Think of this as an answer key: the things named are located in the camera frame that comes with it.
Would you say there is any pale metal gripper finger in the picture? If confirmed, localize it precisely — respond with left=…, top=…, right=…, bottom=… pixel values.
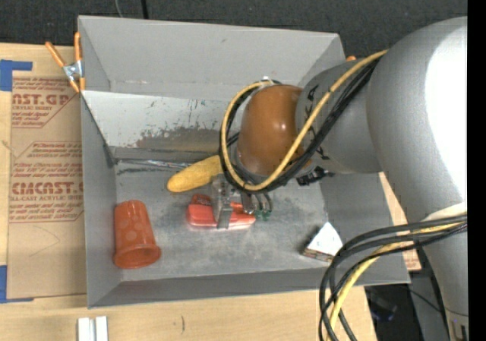
left=214, top=199, right=234, bottom=230
left=210, top=175, right=231, bottom=202

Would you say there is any orange-red flat toy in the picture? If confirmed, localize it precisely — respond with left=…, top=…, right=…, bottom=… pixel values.
left=185, top=193, right=257, bottom=231

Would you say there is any yellow toy corn cob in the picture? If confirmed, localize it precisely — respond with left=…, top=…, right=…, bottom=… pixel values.
left=166, top=154, right=226, bottom=194

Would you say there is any grey metal bin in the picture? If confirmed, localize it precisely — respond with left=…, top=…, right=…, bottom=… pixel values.
left=77, top=15, right=413, bottom=309

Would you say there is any white triangular box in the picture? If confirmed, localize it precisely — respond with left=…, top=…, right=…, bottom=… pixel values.
left=302, top=221, right=345, bottom=263

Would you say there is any orange plastic cup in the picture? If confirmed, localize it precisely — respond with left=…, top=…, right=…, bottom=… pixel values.
left=112, top=199, right=163, bottom=270

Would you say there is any brown cardboard board, red print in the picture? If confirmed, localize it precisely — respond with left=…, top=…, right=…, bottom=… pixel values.
left=0, top=42, right=88, bottom=301

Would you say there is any black cylinder on white bracket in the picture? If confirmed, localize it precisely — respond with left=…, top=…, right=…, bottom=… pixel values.
left=295, top=166, right=332, bottom=187

